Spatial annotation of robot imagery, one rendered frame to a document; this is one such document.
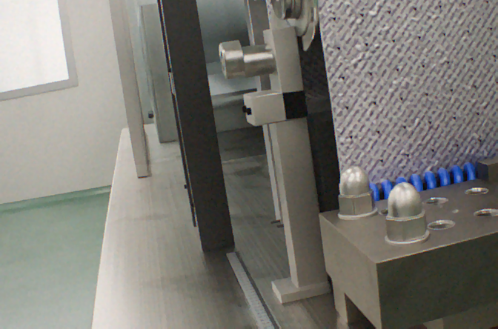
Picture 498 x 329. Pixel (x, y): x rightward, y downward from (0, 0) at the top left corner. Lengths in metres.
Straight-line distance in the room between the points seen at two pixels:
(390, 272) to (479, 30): 0.32
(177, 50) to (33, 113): 5.36
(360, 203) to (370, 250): 0.09
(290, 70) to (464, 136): 0.20
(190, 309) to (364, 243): 0.32
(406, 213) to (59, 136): 5.85
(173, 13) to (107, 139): 5.31
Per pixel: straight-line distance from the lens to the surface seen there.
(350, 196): 0.60
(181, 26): 0.97
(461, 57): 0.72
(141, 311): 0.82
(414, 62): 0.69
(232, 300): 0.81
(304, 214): 0.76
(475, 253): 0.52
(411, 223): 0.52
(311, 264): 0.78
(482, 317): 0.56
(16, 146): 6.36
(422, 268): 0.51
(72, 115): 6.25
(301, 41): 0.72
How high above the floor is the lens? 1.20
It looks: 9 degrees down
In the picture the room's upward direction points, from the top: 9 degrees counter-clockwise
